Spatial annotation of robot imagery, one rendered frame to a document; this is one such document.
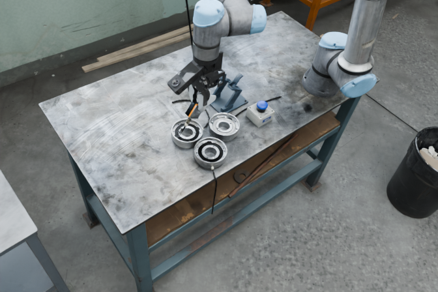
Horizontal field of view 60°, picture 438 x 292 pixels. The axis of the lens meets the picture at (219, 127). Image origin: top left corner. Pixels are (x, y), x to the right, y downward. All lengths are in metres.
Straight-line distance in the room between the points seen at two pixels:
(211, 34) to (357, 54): 0.51
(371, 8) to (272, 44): 0.65
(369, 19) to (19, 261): 1.57
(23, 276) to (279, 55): 1.38
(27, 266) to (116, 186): 0.72
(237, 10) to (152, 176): 0.55
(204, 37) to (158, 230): 0.71
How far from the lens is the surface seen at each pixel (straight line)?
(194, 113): 1.20
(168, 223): 1.40
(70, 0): 2.68
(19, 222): 1.35
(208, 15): 0.98
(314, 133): 1.75
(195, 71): 1.08
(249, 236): 2.02
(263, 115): 1.34
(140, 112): 1.38
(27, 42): 2.73
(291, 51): 1.74
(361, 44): 1.28
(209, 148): 1.25
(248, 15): 1.03
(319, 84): 1.52
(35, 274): 1.78
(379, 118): 2.82
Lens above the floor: 1.79
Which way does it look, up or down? 48 degrees down
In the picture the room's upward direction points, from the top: 8 degrees clockwise
